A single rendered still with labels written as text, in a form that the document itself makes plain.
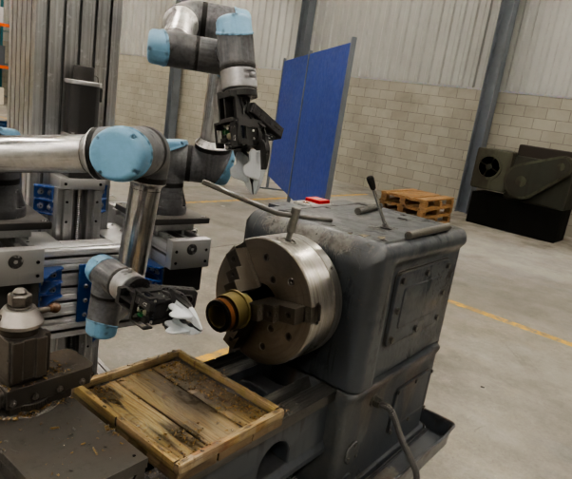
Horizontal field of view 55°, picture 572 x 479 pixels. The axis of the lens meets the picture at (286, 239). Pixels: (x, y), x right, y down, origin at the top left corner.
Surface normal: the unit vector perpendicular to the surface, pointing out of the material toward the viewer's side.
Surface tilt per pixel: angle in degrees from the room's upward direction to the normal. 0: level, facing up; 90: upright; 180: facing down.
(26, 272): 90
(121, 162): 89
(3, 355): 90
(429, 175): 90
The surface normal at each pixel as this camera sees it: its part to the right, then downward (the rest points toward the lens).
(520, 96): -0.65, 0.09
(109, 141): -0.01, 0.22
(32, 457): 0.14, -0.96
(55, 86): 0.65, 0.27
